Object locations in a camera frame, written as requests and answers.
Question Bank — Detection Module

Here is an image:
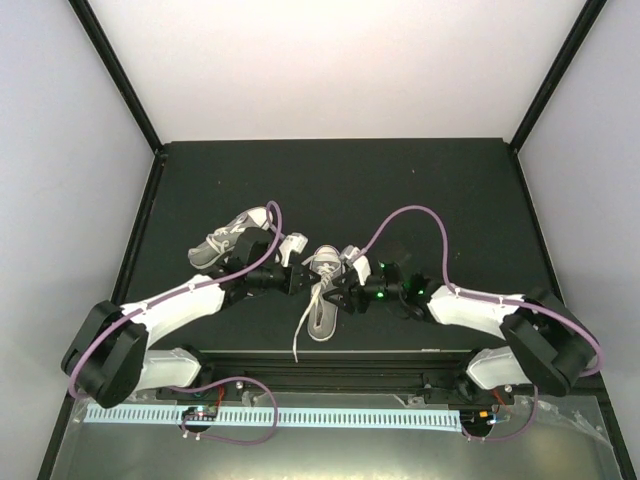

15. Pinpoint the left small circuit board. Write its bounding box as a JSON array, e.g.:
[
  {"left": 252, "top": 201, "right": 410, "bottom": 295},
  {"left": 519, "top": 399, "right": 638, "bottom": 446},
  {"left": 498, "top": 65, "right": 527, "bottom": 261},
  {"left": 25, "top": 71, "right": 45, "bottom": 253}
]
[{"left": 182, "top": 406, "right": 218, "bottom": 421}]

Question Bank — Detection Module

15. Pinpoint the small circuit board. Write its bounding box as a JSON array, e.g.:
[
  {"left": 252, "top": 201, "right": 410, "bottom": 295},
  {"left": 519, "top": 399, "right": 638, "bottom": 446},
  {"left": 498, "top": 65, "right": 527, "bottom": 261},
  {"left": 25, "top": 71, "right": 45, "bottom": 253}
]
[
  {"left": 182, "top": 406, "right": 218, "bottom": 421},
  {"left": 471, "top": 410, "right": 496, "bottom": 423}
]

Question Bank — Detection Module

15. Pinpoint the white slotted cable duct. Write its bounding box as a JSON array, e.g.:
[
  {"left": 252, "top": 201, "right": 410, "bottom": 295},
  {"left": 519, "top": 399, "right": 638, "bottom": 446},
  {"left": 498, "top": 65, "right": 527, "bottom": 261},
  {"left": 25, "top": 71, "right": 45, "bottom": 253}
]
[{"left": 84, "top": 404, "right": 462, "bottom": 433}]

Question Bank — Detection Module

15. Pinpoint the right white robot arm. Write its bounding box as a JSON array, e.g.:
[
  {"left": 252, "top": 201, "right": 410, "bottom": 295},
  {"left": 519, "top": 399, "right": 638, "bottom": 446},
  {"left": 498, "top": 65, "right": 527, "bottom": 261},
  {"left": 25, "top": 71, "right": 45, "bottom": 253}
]
[{"left": 322, "top": 246, "right": 599, "bottom": 403}]

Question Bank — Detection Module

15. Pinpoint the black frame post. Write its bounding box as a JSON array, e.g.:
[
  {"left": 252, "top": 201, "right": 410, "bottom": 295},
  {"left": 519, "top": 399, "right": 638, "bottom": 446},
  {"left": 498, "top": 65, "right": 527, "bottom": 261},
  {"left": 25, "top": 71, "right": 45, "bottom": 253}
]
[
  {"left": 68, "top": 0, "right": 163, "bottom": 154},
  {"left": 509, "top": 0, "right": 607, "bottom": 154}
]

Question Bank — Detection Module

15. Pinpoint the right black frame post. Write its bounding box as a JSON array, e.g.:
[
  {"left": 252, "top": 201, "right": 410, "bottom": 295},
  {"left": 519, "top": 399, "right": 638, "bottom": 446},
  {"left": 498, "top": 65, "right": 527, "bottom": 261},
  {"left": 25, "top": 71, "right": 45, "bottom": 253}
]
[{"left": 509, "top": 0, "right": 607, "bottom": 154}]

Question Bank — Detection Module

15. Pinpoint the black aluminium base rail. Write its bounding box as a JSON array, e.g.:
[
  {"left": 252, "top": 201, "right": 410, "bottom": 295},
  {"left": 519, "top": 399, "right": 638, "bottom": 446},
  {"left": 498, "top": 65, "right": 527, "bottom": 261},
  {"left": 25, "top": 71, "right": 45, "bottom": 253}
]
[{"left": 188, "top": 351, "right": 514, "bottom": 407}]

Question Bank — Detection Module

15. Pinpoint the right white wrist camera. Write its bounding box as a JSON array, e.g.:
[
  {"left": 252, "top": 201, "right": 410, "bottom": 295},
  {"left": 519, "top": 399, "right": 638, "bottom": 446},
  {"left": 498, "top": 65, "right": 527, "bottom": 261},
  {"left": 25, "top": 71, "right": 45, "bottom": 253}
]
[{"left": 340, "top": 245, "right": 371, "bottom": 286}]

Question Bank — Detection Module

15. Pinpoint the grey sneaker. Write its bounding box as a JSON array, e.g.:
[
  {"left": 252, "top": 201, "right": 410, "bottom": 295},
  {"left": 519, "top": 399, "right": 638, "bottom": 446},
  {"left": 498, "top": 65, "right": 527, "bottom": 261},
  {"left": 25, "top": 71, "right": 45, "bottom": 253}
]
[
  {"left": 292, "top": 245, "right": 344, "bottom": 362},
  {"left": 187, "top": 207, "right": 273, "bottom": 270}
]

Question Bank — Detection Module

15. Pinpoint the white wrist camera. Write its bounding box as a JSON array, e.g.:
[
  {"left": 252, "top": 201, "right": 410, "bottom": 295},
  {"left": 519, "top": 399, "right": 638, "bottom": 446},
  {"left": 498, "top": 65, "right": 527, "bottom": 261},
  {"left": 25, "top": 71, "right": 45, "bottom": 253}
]
[
  {"left": 340, "top": 245, "right": 371, "bottom": 286},
  {"left": 278, "top": 232, "right": 308, "bottom": 268}
]

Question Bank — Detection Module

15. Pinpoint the left black frame post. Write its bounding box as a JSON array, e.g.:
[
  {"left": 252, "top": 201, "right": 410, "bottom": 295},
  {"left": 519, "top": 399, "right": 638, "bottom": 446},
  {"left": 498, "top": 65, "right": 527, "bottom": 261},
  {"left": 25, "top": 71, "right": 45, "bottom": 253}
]
[{"left": 68, "top": 0, "right": 163, "bottom": 154}]

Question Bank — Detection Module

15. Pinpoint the right small circuit board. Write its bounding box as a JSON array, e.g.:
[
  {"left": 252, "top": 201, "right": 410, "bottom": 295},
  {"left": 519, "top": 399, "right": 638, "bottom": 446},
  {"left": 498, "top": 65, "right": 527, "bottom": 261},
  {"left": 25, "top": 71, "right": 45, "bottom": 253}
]
[{"left": 471, "top": 410, "right": 496, "bottom": 423}]

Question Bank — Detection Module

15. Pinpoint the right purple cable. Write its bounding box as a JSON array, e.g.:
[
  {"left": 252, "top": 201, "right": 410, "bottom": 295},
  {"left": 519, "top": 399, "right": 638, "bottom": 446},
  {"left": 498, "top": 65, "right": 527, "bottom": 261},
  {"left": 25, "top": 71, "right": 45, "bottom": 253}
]
[{"left": 359, "top": 204, "right": 601, "bottom": 444}]

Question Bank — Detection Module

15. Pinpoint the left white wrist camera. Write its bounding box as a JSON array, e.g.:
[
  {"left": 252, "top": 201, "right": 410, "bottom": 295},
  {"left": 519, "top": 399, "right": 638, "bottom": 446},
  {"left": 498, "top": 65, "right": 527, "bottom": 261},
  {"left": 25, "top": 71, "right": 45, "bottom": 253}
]
[{"left": 278, "top": 232, "right": 308, "bottom": 268}]

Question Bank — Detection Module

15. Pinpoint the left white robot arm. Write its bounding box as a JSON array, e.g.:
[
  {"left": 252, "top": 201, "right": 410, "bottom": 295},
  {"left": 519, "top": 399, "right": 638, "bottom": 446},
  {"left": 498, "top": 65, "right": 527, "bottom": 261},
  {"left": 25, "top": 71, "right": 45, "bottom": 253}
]
[{"left": 61, "top": 227, "right": 319, "bottom": 408}]

